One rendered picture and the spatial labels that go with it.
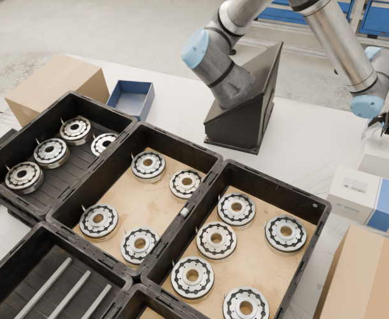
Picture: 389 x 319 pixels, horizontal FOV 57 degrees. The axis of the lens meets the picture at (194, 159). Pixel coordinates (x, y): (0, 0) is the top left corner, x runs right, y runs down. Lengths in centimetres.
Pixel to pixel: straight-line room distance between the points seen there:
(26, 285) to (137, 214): 32
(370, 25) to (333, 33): 181
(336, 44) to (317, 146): 52
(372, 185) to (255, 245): 42
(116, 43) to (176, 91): 177
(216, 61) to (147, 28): 229
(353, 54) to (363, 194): 42
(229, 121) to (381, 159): 49
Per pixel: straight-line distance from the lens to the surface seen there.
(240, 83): 116
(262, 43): 287
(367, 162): 130
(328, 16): 91
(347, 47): 95
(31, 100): 144
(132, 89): 157
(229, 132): 126
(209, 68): 114
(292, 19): 276
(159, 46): 314
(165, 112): 147
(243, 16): 115
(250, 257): 95
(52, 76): 152
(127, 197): 107
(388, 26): 273
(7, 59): 346
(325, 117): 148
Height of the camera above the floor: 169
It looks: 50 degrees down
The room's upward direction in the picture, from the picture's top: 5 degrees counter-clockwise
